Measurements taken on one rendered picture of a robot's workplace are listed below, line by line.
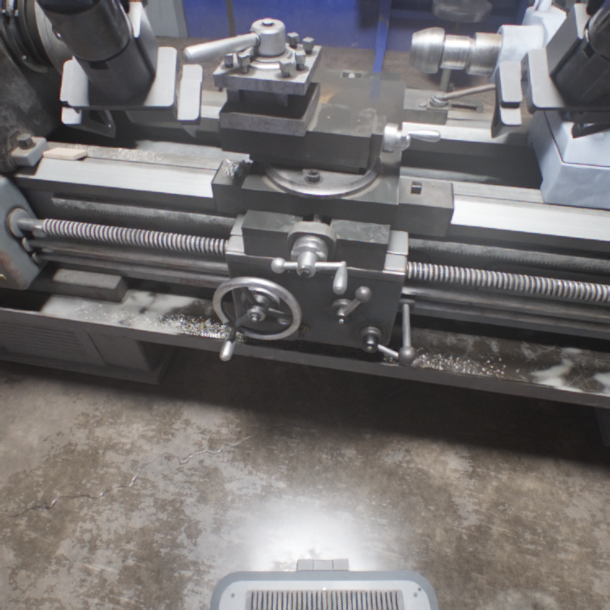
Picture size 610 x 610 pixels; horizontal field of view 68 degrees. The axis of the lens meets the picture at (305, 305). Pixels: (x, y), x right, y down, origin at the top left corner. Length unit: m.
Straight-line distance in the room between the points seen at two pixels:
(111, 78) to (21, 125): 0.92
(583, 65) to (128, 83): 0.41
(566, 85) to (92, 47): 0.43
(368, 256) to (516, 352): 0.65
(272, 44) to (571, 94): 0.54
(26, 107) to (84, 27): 0.98
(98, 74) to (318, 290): 0.70
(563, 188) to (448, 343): 0.51
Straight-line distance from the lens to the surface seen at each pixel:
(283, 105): 0.94
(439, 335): 1.41
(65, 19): 0.44
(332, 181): 0.95
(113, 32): 0.46
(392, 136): 0.96
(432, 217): 1.06
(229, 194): 1.09
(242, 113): 0.94
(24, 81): 1.41
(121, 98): 0.51
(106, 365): 1.86
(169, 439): 1.69
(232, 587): 1.25
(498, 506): 1.66
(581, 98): 0.55
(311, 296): 1.07
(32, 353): 2.01
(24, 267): 1.45
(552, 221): 1.16
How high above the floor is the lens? 1.48
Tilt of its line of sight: 49 degrees down
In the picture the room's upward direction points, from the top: straight up
